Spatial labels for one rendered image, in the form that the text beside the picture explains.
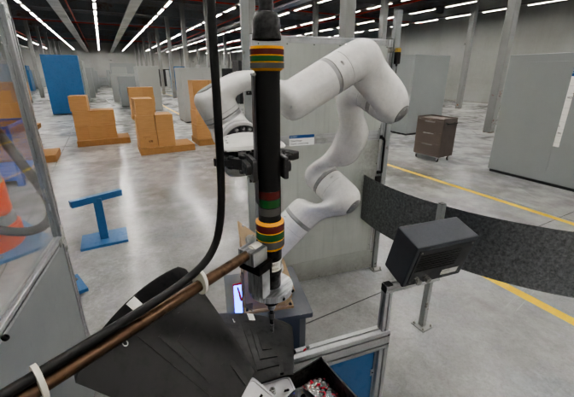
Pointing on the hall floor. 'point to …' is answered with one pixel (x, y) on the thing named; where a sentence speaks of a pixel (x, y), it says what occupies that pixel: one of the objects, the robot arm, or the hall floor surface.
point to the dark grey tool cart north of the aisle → (435, 136)
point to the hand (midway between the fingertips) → (266, 166)
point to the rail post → (379, 372)
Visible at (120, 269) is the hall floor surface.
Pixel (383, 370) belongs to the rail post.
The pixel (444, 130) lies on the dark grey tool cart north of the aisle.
